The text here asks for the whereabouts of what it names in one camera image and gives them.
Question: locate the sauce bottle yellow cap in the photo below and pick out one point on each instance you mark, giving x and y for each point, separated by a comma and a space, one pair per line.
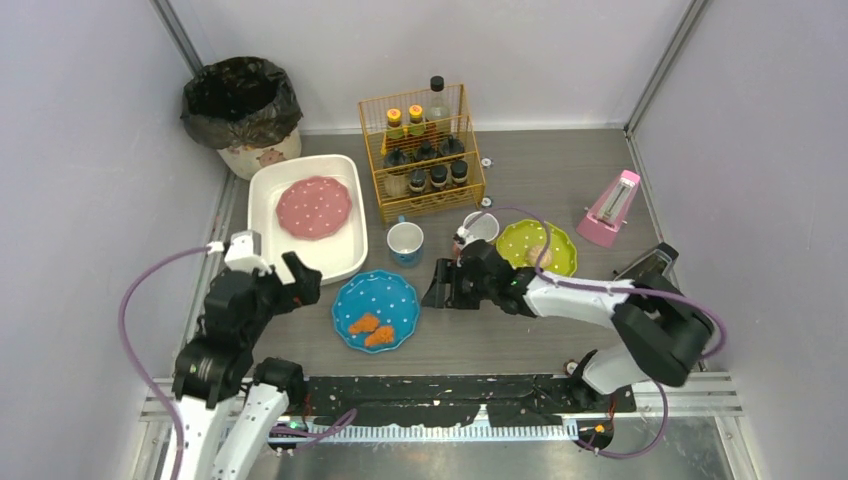
394, 133
416, 131

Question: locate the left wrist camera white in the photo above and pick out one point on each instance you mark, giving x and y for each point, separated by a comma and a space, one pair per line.
243, 252

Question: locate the white plastic basin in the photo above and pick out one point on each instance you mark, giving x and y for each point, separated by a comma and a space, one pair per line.
338, 256

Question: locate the blue polka dot plate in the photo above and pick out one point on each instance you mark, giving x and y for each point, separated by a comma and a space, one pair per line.
385, 294

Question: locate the blue mug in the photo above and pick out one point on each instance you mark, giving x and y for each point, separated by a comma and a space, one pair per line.
405, 241

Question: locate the pink box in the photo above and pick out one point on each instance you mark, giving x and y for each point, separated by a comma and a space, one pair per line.
603, 221

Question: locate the tall clear oil bottle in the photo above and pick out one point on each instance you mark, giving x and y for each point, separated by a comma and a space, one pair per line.
438, 116

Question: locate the left fried chicken piece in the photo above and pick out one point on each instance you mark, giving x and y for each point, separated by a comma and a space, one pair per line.
366, 324

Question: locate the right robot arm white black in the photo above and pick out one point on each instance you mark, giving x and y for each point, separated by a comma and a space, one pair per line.
662, 333

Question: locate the dark spice bottle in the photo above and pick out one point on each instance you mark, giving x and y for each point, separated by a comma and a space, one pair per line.
417, 182

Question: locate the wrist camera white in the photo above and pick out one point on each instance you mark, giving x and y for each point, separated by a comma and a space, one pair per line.
243, 252
463, 237

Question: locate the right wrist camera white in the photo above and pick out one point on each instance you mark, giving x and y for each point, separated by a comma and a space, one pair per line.
463, 237

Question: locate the small dark pepper bottle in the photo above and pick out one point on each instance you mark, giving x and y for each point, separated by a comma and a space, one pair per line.
439, 175

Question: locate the white shaker bottle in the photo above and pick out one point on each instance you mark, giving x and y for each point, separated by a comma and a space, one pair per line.
451, 149

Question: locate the pink polka dot plate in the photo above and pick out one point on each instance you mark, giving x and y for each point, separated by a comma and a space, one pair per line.
314, 208

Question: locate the trash bin with black bag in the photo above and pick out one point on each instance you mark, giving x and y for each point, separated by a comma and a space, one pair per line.
246, 109

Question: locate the small black cap jar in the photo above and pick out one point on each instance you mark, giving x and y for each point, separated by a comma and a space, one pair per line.
459, 171

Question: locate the brown spice jar black cap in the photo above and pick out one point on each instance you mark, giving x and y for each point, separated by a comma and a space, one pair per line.
424, 153

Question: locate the right fried chicken piece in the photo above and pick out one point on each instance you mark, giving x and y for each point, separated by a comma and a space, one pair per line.
381, 336

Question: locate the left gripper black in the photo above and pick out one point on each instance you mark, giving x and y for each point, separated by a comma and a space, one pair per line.
279, 288

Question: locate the green polka dot plate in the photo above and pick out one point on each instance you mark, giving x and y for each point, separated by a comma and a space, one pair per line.
517, 237

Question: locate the fried chicken piece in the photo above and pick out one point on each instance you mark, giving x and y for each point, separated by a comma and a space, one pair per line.
381, 336
366, 324

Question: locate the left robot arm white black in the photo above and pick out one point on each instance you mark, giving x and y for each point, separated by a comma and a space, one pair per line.
227, 403

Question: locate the black base mount strip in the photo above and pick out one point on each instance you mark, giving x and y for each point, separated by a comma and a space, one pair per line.
447, 401

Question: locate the yellow wire basket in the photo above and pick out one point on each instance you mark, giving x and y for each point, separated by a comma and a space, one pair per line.
372, 116

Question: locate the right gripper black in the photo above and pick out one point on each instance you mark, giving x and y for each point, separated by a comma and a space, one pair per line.
457, 283

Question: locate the pink mug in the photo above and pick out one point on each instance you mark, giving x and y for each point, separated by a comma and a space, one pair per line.
484, 226

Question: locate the steamed bun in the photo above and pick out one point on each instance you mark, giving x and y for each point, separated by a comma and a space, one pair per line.
539, 256

